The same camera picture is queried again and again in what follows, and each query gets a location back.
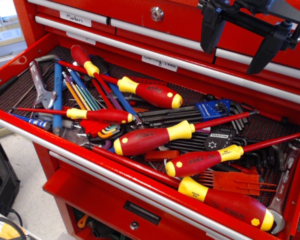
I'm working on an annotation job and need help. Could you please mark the red plastic bit holder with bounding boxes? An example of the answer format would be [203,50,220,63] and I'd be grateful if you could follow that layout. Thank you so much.
[128,76,168,87]

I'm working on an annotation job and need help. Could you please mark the white label Markers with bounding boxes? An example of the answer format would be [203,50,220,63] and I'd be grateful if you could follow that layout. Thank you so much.
[59,11,92,27]

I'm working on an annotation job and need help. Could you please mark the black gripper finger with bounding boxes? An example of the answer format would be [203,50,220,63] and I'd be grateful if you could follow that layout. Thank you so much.
[200,7,226,54]
[246,21,293,75]

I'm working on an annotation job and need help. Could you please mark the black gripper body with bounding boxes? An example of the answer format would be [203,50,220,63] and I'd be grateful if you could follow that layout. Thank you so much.
[197,0,300,50]

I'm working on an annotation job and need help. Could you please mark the silver pliers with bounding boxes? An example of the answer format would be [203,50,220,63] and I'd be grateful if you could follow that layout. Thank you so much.
[29,60,57,109]

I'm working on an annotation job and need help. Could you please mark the red yellow screwdriver center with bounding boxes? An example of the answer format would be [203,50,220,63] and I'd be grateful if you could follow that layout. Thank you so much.
[113,110,259,156]

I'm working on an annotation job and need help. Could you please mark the silver round lock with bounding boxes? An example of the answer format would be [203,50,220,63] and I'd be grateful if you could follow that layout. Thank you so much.
[150,6,164,22]

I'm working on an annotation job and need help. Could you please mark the blue hex key holder set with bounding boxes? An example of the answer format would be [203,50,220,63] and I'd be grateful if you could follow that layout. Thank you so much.
[137,98,250,128]

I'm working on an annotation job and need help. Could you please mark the red tool chest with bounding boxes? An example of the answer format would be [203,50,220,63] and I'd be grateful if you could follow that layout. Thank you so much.
[0,0,300,240]

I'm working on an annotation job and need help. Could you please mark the black Tekton torx key set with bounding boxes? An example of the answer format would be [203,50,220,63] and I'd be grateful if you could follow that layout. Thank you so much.
[164,127,285,171]

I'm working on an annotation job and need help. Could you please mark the blue cylindrical tool handle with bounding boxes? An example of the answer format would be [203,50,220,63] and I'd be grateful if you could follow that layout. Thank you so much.
[52,62,63,136]

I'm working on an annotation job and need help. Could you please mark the red yellow Wiha screwdriver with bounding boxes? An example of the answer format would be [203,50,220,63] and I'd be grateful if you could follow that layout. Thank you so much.
[52,58,184,110]

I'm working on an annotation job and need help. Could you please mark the rainbow coloured hex key set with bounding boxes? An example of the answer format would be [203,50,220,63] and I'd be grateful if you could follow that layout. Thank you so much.
[58,60,142,126]

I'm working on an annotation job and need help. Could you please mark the red yellow screwdriver right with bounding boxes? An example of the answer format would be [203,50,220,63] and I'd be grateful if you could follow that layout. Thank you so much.
[165,132,300,177]

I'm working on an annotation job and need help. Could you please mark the slim red yellow screwdriver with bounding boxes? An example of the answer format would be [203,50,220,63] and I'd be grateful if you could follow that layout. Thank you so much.
[11,107,133,124]

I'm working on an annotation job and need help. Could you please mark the black box on floor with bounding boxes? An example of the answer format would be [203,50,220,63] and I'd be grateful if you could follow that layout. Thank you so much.
[0,143,20,216]

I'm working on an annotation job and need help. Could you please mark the silver combination wrench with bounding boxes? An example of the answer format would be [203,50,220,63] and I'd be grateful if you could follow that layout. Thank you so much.
[267,138,300,235]

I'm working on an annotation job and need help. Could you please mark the white label Cutting Tools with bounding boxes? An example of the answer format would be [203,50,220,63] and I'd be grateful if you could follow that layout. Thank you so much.
[141,55,178,72]

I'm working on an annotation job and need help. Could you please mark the red feeler gauge holder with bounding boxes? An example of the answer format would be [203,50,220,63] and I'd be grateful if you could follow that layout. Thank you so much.
[197,170,277,196]

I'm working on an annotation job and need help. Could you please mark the open red drawer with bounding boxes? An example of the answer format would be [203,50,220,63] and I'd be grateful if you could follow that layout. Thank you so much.
[0,32,300,240]

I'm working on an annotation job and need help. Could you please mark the small blue precision screwdriver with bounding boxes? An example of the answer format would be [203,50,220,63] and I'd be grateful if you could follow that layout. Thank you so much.
[10,113,51,130]

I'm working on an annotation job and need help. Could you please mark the red yellow screwdriver upper left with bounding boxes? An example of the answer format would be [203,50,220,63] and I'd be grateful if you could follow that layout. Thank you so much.
[70,45,113,101]

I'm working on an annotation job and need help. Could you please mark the large red yellow screwdriver front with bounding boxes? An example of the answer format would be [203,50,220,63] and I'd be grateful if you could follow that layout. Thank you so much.
[84,143,275,232]

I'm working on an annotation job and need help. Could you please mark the small coloured hex key set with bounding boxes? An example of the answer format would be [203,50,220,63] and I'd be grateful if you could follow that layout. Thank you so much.
[79,119,122,140]

